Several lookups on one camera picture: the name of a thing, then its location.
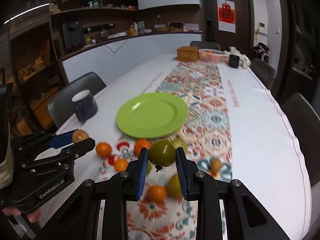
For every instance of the grey chair right near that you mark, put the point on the grey chair right near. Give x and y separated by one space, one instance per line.
306 127

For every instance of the white wall intercom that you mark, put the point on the white wall intercom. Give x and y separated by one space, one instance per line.
262 28

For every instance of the grey chair table end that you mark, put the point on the grey chair table end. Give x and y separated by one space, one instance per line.
205 45

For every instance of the black mug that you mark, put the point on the black mug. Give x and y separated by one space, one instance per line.
235 61

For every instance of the orange mandarin front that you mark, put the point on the orange mandarin front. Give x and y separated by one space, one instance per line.
156 193

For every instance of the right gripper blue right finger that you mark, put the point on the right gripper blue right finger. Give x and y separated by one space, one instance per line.
245 216

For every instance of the green pear near plate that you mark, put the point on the green pear near plate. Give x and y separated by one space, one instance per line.
179 142

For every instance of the left hand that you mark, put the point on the left hand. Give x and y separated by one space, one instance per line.
32 217

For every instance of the grey chair left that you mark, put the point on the grey chair left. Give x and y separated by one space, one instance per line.
61 105

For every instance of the green plate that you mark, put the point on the green plate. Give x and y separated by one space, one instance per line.
152 115

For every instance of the small green fruit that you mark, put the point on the small green fruit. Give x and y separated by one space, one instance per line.
162 154
149 168

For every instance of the dark blue mug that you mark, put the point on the dark blue mug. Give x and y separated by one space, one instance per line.
85 105

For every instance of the white tissue pack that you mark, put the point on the white tissue pack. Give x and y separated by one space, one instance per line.
246 60

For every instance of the clear fruit container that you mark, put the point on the clear fruit container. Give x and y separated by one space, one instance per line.
215 56

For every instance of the brown kiwi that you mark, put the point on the brown kiwi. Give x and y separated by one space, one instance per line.
79 135
215 165

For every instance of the white tablecloth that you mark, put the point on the white tablecloth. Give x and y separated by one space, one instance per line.
266 155

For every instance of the black coffee machine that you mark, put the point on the black coffee machine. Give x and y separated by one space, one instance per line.
72 34

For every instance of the grey chair right far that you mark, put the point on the grey chair right far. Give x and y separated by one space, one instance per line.
264 72

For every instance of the grey chair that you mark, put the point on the grey chair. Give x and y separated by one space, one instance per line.
306 127
264 72
61 105

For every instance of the red door poster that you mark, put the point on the red door poster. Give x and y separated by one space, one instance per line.
226 16

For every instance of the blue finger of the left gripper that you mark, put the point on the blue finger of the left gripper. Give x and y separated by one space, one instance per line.
78 149
58 141

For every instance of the dark wooden door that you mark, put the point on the dark wooden door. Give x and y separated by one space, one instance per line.
243 39

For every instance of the patterned table runner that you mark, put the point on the patterned table runner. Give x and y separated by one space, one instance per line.
206 131

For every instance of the yellow pear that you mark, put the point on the yellow pear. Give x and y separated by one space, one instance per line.
173 187

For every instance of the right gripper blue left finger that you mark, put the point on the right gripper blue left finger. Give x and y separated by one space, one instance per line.
78 216

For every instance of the orange mandarin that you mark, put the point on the orange mandarin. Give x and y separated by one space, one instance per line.
103 149
139 144
120 165
156 193

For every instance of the woven wicker basket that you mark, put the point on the woven wicker basket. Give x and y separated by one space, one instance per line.
188 53

